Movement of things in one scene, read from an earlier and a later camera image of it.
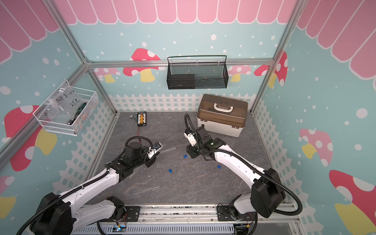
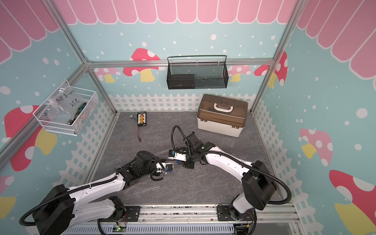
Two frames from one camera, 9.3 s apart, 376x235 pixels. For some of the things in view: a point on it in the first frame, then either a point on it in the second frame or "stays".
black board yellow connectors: [141, 118] stays
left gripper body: [143, 159] → [152, 170]
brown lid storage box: [222, 116] stays
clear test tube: [136, 191] stays
